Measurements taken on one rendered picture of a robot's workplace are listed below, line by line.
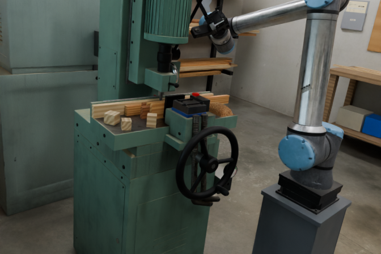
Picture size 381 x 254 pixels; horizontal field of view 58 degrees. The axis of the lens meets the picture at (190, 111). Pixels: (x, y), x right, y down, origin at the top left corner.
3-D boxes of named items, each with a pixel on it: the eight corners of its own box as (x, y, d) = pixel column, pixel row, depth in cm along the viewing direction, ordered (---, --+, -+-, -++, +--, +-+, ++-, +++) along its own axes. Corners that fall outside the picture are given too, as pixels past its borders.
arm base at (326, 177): (304, 166, 172) (310, 148, 169) (339, 185, 158) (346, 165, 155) (282, 172, 160) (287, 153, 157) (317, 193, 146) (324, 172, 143)
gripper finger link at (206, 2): (205, -13, 141) (215, 7, 146) (193, -5, 142) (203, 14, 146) (207, -11, 138) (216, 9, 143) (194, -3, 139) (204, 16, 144)
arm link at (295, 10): (358, -17, 138) (227, 19, 186) (347, -23, 130) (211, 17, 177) (360, 12, 139) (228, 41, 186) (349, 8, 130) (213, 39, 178)
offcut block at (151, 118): (156, 124, 131) (157, 113, 129) (155, 127, 127) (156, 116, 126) (147, 123, 130) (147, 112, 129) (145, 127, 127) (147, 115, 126)
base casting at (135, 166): (128, 180, 126) (130, 157, 124) (72, 127, 168) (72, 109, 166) (218, 157, 154) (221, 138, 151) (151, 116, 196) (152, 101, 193)
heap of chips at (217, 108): (220, 117, 148) (221, 109, 147) (200, 107, 158) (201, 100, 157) (235, 114, 153) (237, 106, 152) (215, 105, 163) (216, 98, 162)
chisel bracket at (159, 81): (161, 96, 138) (163, 75, 135) (143, 87, 148) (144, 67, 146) (176, 94, 142) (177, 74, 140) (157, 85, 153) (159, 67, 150)
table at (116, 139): (126, 163, 111) (126, 145, 109) (88, 130, 134) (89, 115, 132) (252, 135, 148) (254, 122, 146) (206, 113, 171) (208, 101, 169)
